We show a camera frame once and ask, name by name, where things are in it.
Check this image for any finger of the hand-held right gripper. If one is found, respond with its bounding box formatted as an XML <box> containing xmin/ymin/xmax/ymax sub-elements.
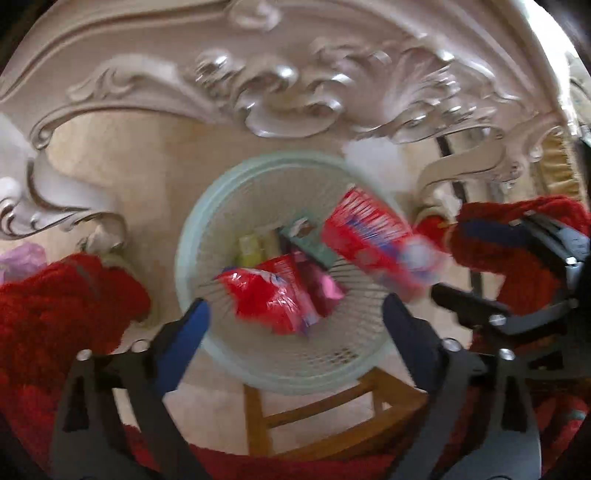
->
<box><xmin>430</xmin><ymin>282</ymin><xmax>571</xmax><ymax>337</ymax></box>
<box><xmin>455</xmin><ymin>210</ymin><xmax>591</xmax><ymax>264</ymax></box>

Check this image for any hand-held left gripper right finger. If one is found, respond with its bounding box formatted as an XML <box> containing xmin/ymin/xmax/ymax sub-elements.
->
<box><xmin>383</xmin><ymin>293</ymin><xmax>541</xmax><ymax>480</ymax></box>

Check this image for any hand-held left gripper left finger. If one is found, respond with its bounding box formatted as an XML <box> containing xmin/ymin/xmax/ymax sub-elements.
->
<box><xmin>48</xmin><ymin>298</ymin><xmax>211</xmax><ymax>480</ymax></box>

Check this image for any red snack wrapper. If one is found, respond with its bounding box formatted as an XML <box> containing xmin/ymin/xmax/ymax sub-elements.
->
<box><xmin>215</xmin><ymin>256</ymin><xmax>319</xmax><ymax>337</ymax></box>

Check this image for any pale green plastic basket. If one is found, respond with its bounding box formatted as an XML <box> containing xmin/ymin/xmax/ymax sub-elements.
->
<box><xmin>174</xmin><ymin>154</ymin><xmax>416</xmax><ymax>397</ymax></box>

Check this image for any pink cardboard box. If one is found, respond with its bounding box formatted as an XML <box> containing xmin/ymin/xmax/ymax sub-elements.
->
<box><xmin>291</xmin><ymin>249</ymin><xmax>347</xmax><ymax>319</ymax></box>

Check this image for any red and white box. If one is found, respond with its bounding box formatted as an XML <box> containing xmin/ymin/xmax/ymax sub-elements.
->
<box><xmin>321</xmin><ymin>187</ymin><xmax>446</xmax><ymax>303</ymax></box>

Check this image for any green cardboard box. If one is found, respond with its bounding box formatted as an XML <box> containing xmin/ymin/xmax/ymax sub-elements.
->
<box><xmin>238</xmin><ymin>233</ymin><xmax>278</xmax><ymax>268</ymax></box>

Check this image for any teal cartoon print box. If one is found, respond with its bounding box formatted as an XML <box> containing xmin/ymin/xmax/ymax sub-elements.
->
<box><xmin>277</xmin><ymin>217</ymin><xmax>345</xmax><ymax>271</ymax></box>

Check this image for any wooden stool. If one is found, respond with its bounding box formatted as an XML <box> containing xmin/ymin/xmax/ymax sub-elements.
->
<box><xmin>242</xmin><ymin>367</ymin><xmax>428</xmax><ymax>457</ymax></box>

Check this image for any white fuzzy object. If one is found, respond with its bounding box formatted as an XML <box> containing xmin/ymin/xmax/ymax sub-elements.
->
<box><xmin>342</xmin><ymin>138</ymin><xmax>407</xmax><ymax>192</ymax></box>

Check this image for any person's left leg red fleece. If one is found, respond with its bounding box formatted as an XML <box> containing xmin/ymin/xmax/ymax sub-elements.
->
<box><xmin>0</xmin><ymin>253</ymin><xmax>153</xmax><ymax>480</ymax></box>

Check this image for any purple plastic bag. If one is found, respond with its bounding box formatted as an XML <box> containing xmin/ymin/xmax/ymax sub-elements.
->
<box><xmin>0</xmin><ymin>244</ymin><xmax>47</xmax><ymax>283</ymax></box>

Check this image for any ornate cream coffee table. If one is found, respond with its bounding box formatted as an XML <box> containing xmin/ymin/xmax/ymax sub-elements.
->
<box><xmin>0</xmin><ymin>0</ymin><xmax>591</xmax><ymax>259</ymax></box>

